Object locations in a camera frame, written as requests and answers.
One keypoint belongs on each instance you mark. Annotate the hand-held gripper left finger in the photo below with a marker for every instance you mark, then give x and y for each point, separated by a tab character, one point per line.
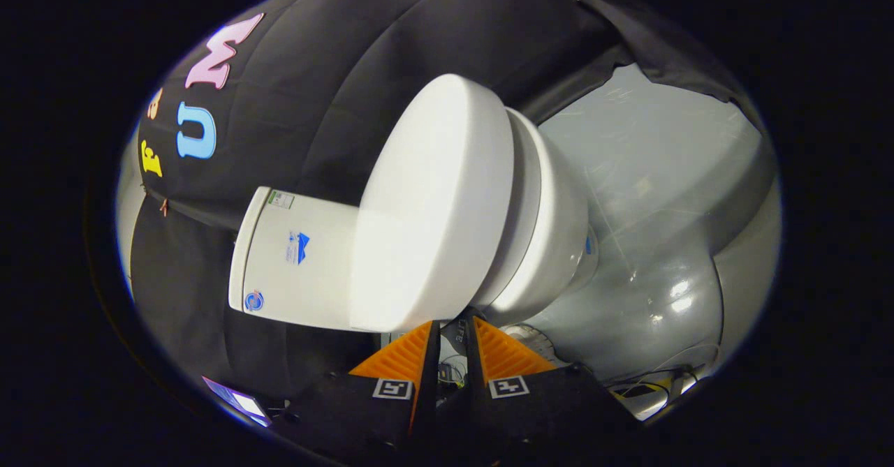
427	362

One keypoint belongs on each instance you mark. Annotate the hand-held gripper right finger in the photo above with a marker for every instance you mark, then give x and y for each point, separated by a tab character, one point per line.
476	362

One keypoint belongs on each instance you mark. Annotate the white toilet lid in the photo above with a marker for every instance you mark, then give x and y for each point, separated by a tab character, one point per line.
433	202

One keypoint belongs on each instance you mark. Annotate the white toilet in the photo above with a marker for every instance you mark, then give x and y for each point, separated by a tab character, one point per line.
307	278

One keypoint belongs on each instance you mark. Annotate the white toilet seat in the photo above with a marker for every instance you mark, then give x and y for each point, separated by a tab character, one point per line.
520	209

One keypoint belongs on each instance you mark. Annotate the computer monitor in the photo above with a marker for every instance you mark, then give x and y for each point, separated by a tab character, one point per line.
241	403

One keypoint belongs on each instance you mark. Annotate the reddish cloth clip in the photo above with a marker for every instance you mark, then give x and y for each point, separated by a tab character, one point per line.
163	207

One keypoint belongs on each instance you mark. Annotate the black backdrop cloth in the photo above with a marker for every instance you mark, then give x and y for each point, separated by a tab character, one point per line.
335	69

